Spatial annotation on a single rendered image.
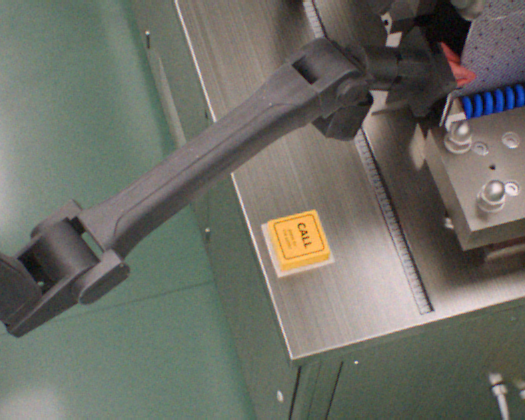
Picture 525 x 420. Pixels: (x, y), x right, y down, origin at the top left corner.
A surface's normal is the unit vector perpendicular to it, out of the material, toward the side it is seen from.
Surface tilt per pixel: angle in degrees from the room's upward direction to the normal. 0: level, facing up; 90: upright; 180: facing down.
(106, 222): 11
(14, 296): 72
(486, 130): 0
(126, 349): 0
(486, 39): 90
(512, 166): 0
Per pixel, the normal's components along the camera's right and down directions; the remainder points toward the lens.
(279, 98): -0.16, -0.47
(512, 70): 0.29, 0.86
